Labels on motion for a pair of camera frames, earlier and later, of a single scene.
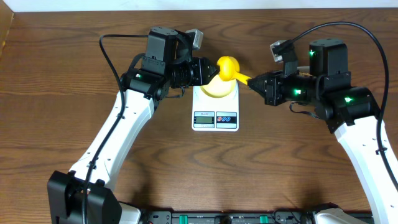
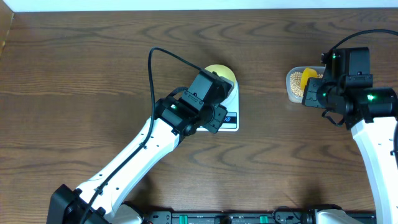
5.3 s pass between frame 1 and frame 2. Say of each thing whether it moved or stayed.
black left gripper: moved
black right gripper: moved
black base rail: stayed
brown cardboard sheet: stayed
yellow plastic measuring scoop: moved
